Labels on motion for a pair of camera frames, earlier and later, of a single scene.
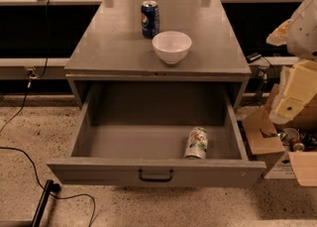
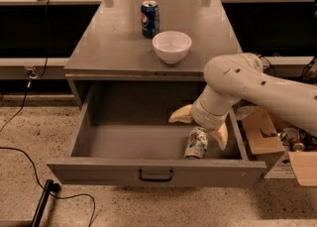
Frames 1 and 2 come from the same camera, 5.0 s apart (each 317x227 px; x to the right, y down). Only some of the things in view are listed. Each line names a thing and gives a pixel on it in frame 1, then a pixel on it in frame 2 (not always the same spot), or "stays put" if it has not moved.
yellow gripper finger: [279, 36] to [209, 114]
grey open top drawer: [135, 134] stays put
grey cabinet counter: [113, 48] stays put
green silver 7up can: [197, 143] stays put
